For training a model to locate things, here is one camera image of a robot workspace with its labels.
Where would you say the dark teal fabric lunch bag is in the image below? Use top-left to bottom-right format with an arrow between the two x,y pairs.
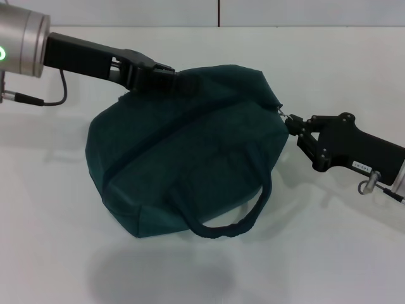
85,64 -> 290,239

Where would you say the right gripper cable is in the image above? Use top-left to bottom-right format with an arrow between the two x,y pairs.
357,170 -> 405,203

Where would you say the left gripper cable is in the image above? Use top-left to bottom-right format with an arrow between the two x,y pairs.
0,70 -> 68,108

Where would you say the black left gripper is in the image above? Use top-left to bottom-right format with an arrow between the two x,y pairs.
44,31 -> 200,96

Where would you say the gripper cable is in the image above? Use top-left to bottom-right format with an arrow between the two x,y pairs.
357,170 -> 405,203
0,70 -> 68,108

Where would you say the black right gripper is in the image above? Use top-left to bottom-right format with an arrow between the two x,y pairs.
283,111 -> 405,187

